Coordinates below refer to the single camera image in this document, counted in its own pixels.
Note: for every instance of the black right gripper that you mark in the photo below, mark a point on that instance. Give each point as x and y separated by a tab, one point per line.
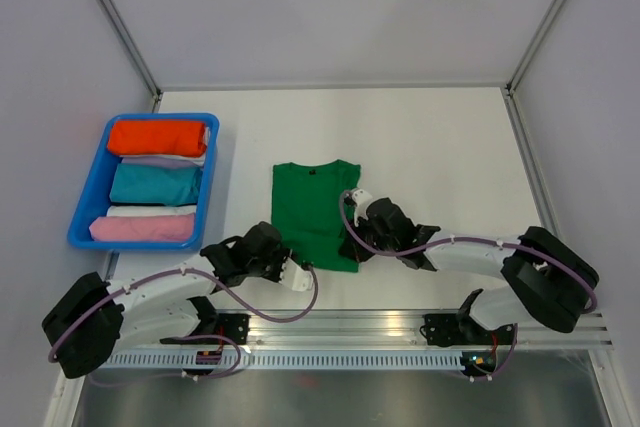
351	247

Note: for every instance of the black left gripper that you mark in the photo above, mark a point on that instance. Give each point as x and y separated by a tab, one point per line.
281	254

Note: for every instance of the green t-shirt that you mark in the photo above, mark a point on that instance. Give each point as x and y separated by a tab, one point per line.
305	210

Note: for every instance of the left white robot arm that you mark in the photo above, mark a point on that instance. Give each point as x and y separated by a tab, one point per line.
97	318

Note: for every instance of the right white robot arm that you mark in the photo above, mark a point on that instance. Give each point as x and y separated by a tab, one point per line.
543	279

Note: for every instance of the pink rolled t-shirt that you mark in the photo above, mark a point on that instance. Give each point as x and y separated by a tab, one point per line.
172	228

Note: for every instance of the lilac rolled t-shirt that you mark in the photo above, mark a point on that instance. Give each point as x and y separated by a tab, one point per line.
168	162

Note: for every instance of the teal rolled t-shirt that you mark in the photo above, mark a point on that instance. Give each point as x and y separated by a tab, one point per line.
151	185

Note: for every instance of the orange rolled t-shirt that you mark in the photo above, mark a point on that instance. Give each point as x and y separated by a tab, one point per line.
184	138

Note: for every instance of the white rolled t-shirt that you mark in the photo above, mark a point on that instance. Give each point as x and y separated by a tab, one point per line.
150	211

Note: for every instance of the blue plastic bin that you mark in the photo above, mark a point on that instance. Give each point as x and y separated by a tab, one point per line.
94	200

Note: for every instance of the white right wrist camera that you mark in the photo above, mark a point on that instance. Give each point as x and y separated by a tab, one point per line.
361	200

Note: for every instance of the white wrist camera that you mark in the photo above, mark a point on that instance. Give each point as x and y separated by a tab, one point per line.
361	200
295	277

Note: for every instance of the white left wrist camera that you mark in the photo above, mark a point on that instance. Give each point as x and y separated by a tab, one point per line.
295	277

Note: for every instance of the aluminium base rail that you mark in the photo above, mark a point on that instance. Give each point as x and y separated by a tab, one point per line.
399	330

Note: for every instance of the slotted cable duct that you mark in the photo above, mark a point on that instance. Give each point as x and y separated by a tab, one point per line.
289	360

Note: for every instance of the aluminium frame post left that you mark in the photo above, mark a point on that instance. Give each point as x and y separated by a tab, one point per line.
125	38

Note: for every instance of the aluminium frame post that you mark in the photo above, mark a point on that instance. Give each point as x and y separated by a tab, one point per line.
541	33
125	38

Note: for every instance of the aluminium frame post right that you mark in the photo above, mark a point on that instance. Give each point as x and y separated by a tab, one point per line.
541	33

